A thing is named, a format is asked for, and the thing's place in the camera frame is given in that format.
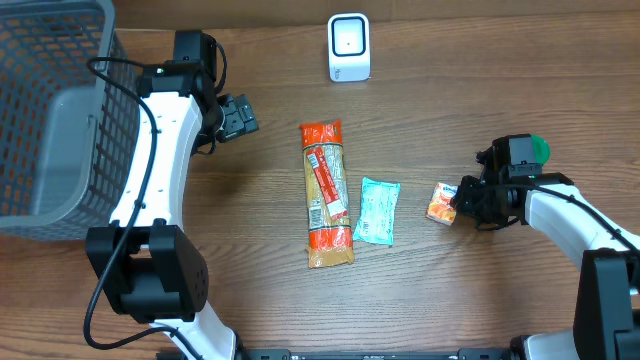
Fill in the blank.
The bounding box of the grey plastic mesh basket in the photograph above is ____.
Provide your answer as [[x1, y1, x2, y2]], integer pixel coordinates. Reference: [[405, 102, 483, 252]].
[[1, 1, 139, 241]]

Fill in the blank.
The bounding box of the orange spaghetti package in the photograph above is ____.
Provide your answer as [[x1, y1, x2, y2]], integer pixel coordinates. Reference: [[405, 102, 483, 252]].
[[300, 121, 355, 268]]

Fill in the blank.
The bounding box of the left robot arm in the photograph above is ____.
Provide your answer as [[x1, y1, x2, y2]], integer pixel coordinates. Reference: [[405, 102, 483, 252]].
[[83, 30, 259, 360]]

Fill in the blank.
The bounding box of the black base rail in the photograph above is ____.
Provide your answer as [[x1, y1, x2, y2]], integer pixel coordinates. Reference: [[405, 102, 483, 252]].
[[155, 347, 516, 360]]

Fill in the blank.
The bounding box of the white barcode scanner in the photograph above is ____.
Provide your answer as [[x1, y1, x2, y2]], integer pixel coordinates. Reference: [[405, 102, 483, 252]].
[[327, 12, 371, 82]]

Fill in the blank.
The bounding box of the green lid white jar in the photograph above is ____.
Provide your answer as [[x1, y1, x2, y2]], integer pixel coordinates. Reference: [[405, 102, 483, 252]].
[[531, 135, 551, 165]]

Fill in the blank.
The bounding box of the small orange tissue pack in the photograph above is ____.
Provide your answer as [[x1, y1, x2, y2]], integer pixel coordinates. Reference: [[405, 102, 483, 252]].
[[426, 182, 458, 226]]

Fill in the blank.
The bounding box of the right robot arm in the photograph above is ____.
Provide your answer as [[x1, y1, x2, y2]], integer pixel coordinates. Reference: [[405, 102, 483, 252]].
[[450, 134, 639, 360]]

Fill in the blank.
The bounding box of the teal Kleenex tissue pack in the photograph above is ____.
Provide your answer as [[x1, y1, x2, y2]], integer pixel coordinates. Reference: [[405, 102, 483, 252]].
[[353, 177, 401, 246]]

